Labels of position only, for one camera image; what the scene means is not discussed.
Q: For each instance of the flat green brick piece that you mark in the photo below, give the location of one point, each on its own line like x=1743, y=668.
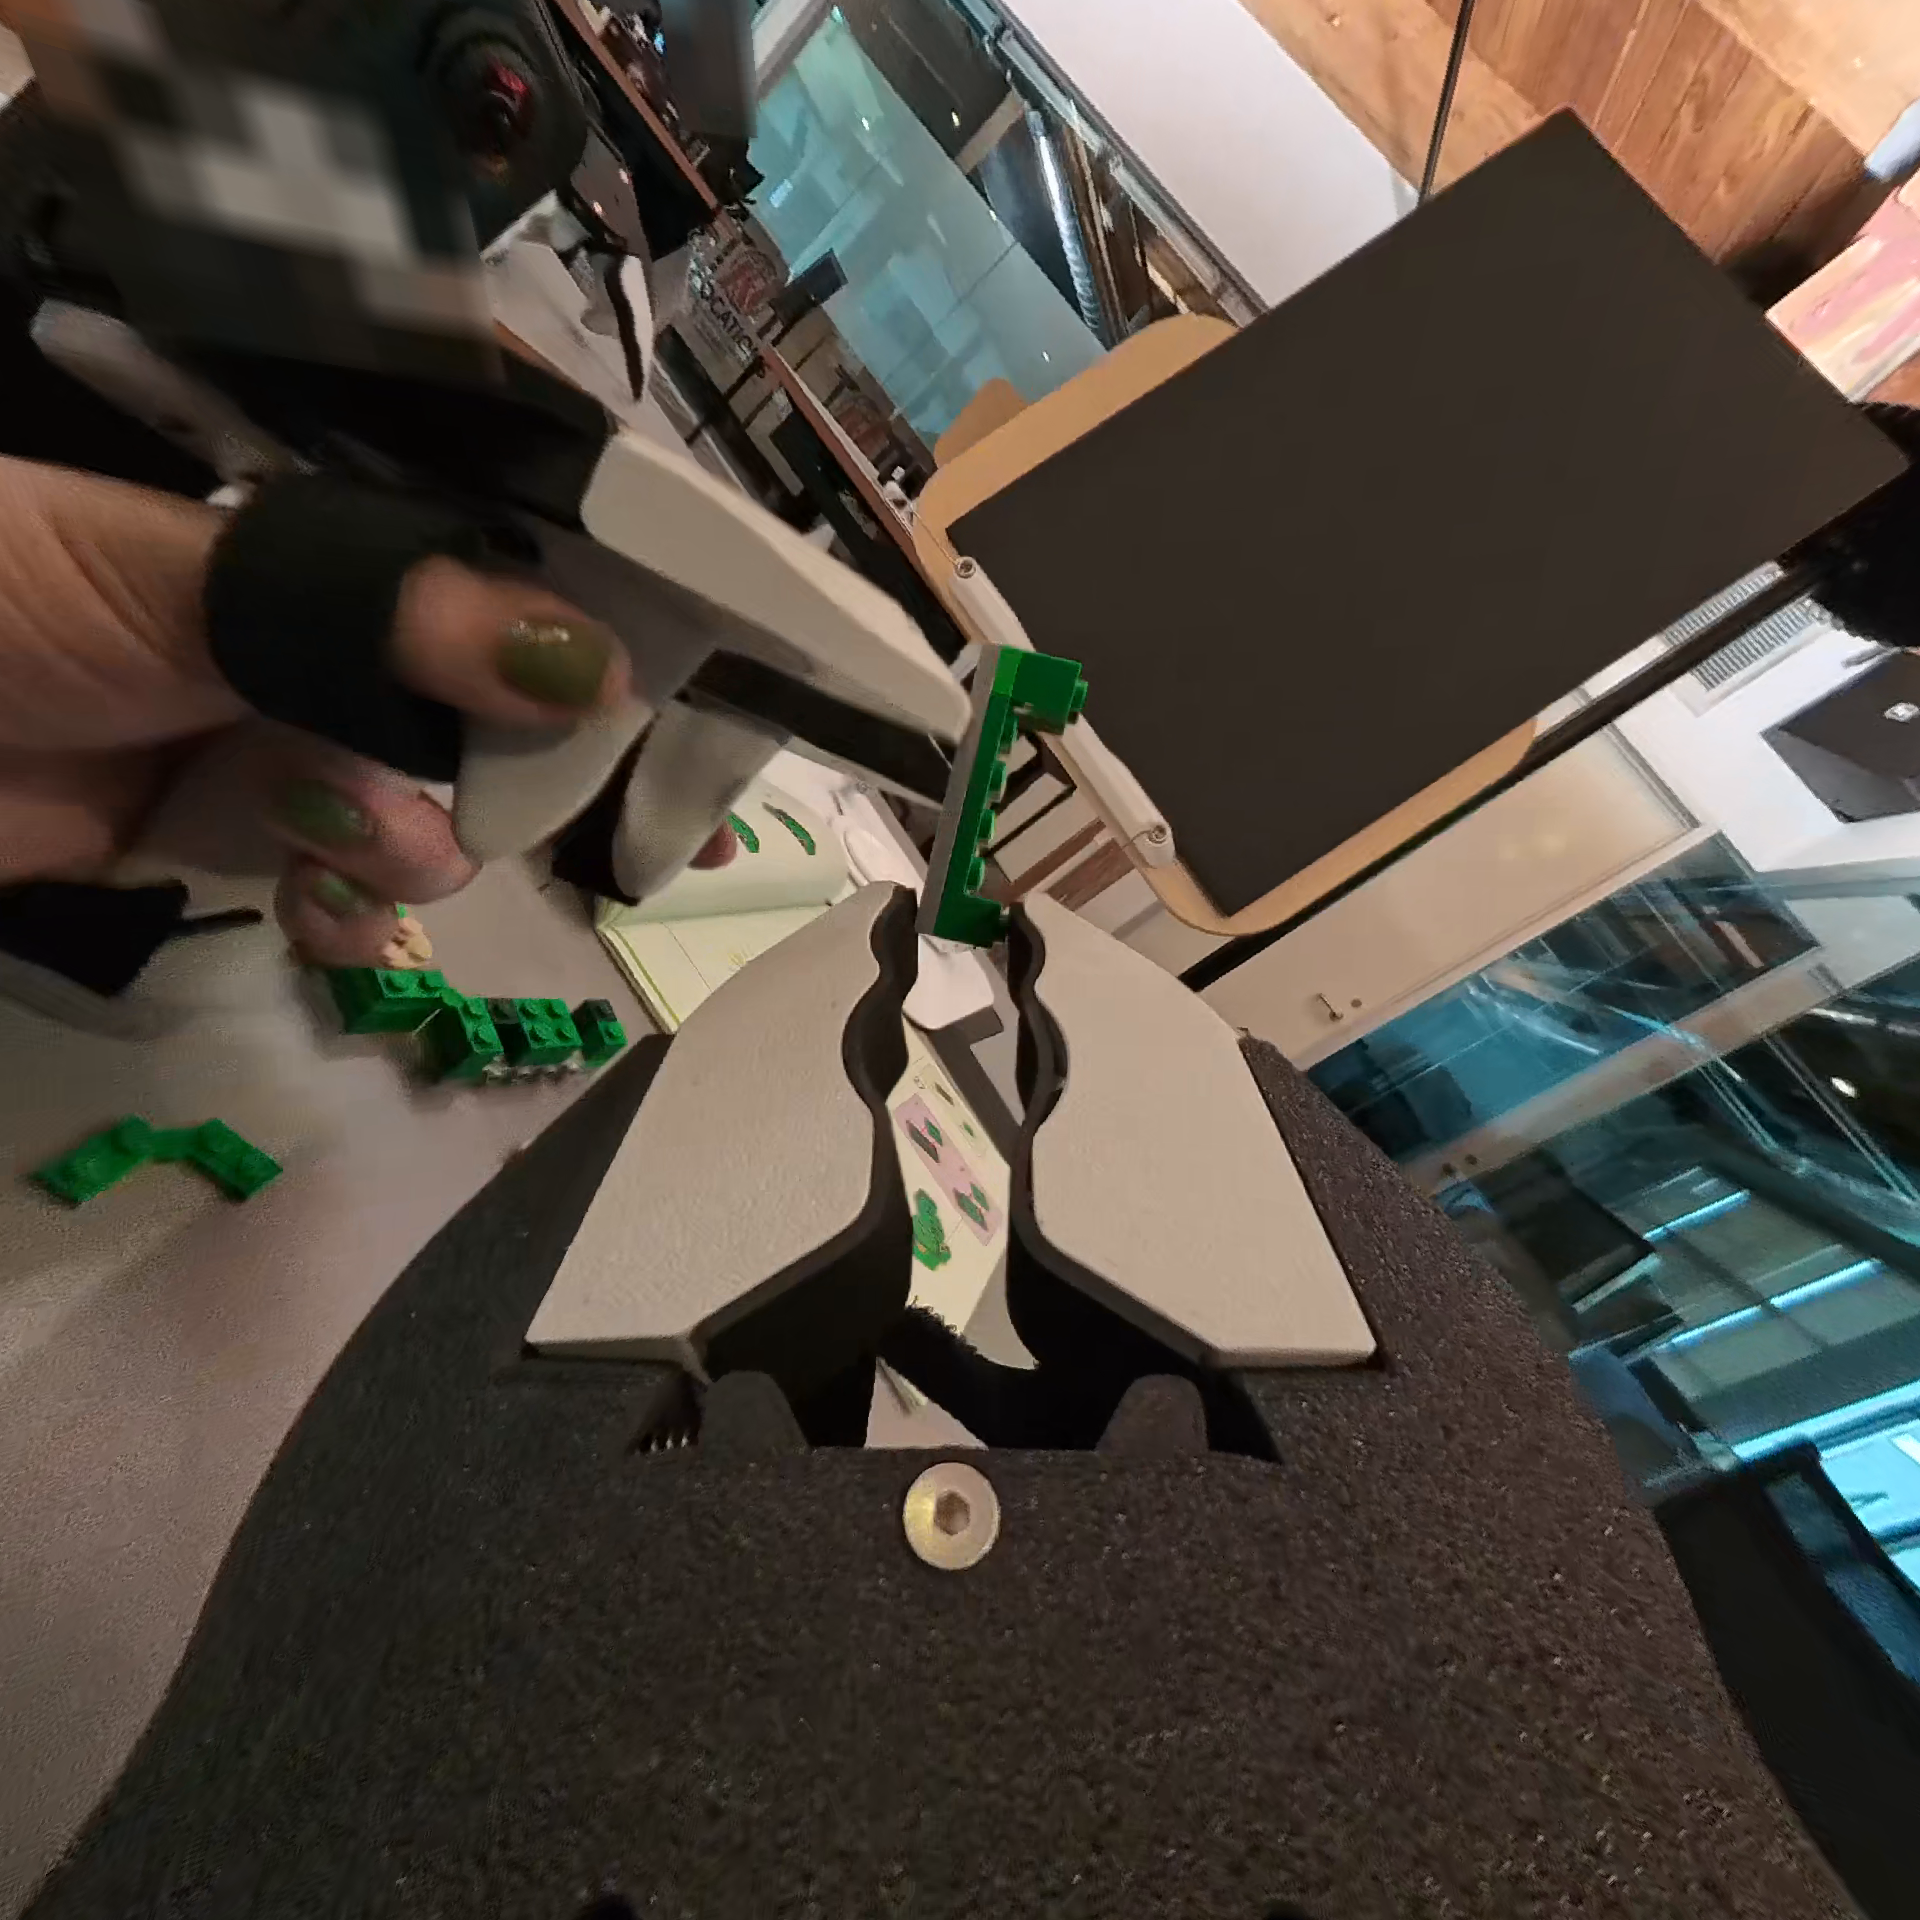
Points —
x=150, y=1157

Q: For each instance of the green brick cluster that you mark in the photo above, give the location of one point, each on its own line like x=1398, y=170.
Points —
x=480, y=1027

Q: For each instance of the small beige brick figure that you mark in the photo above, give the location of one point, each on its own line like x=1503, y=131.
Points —
x=408, y=941

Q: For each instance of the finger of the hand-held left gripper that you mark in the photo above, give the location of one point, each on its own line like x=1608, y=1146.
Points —
x=751, y=585

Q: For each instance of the black panel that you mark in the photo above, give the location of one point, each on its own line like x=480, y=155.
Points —
x=1396, y=493

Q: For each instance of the brick instruction booklet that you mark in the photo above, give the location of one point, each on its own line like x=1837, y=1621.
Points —
x=704, y=931

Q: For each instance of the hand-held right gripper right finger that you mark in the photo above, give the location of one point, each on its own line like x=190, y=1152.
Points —
x=1177, y=1185

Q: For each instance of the black box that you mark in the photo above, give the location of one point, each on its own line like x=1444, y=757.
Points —
x=1853, y=742

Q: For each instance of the plywood board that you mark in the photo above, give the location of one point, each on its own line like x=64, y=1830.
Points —
x=1079, y=388

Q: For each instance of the green and grey brick assembly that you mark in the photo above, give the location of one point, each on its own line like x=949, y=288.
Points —
x=984, y=780

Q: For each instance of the person's left hand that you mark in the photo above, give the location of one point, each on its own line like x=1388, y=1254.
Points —
x=107, y=674

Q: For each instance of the grey desk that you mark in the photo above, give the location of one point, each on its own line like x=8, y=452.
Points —
x=150, y=1381

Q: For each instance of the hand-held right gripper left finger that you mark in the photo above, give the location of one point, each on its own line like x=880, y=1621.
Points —
x=720, y=1155

